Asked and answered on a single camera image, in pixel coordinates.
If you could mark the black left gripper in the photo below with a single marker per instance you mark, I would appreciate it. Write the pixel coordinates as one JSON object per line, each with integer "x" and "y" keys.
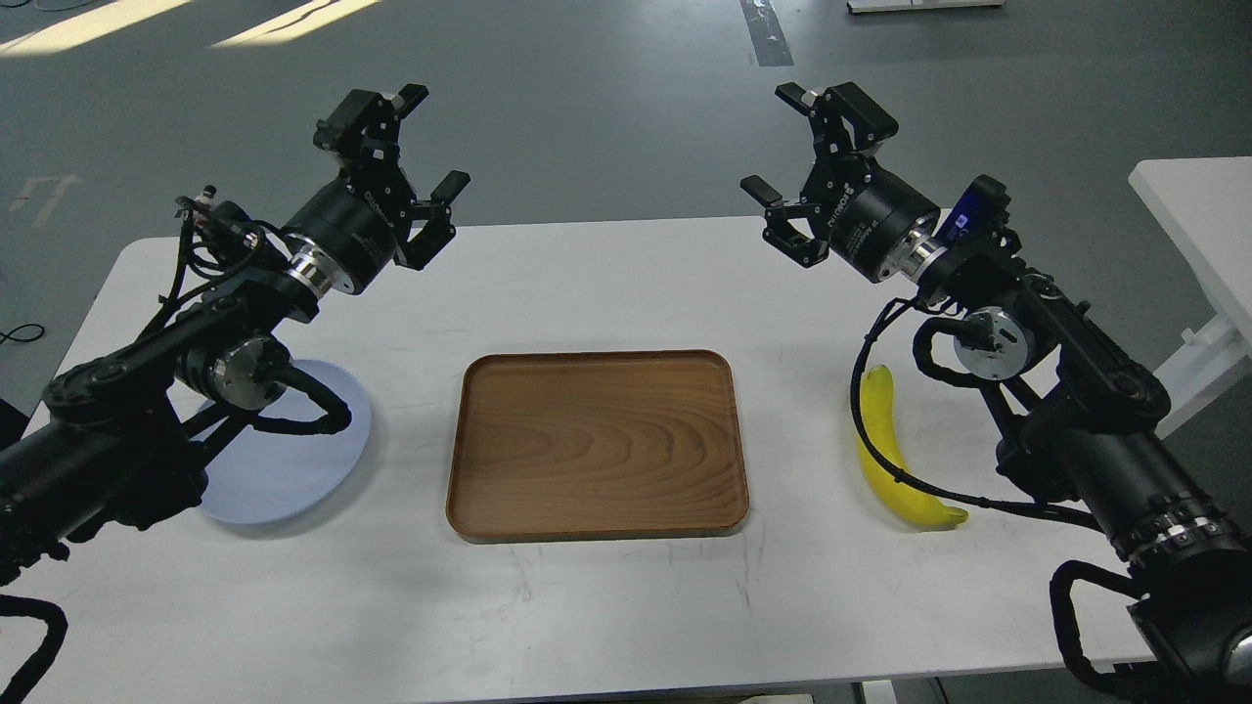
{"x": 363, "y": 218}

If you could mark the white side table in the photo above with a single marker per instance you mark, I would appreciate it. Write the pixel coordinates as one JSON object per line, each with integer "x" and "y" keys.
{"x": 1203, "y": 204}

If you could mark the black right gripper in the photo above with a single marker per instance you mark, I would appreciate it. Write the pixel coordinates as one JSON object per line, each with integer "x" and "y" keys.
{"x": 854, "y": 207}

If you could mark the yellow banana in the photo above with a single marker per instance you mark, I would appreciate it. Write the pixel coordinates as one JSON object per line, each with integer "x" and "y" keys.
{"x": 921, "y": 510}

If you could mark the brown wooden tray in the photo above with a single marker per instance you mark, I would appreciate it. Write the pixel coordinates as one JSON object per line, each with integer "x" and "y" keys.
{"x": 620, "y": 445}

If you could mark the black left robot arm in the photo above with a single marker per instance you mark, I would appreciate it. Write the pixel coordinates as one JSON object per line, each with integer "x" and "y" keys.
{"x": 130, "y": 434}

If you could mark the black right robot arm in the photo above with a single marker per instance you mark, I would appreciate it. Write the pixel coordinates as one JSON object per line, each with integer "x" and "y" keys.
{"x": 1076, "y": 414}

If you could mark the light blue round plate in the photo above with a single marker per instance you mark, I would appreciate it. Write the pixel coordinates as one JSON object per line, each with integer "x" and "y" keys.
{"x": 263, "y": 478}

